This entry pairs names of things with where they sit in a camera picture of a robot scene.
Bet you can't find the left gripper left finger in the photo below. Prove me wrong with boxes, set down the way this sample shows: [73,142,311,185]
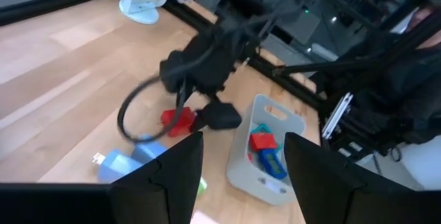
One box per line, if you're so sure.
[109,130,205,224]

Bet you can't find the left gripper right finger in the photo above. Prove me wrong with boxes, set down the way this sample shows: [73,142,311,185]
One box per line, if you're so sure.
[283,132,367,224]

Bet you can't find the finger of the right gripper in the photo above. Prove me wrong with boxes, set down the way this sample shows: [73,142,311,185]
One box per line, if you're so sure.
[175,91,189,121]
[189,101,243,131]

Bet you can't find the red box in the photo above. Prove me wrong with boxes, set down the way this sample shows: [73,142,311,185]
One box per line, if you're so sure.
[160,106,198,139]

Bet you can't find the red plastic case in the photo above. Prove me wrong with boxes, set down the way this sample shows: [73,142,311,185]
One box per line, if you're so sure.
[248,132,278,152]

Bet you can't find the green and white box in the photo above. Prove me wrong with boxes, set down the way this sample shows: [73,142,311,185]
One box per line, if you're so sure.
[197,177,208,198]

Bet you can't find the pink and white box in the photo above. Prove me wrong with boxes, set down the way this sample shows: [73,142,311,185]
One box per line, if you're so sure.
[190,210,220,224]

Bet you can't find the blue rectangular case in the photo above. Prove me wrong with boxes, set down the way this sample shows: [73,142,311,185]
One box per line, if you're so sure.
[257,147,288,180]

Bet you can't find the grey plastic bin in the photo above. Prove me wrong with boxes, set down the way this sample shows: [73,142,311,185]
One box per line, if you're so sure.
[225,93,307,207]

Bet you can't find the person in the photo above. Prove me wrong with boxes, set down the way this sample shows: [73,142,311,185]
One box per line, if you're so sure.
[309,0,441,145]

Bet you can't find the black looped cable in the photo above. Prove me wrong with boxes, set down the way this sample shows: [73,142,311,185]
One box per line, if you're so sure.
[116,74,189,144]

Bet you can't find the black table frame rail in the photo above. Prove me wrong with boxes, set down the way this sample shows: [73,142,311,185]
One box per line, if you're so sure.
[0,0,327,111]

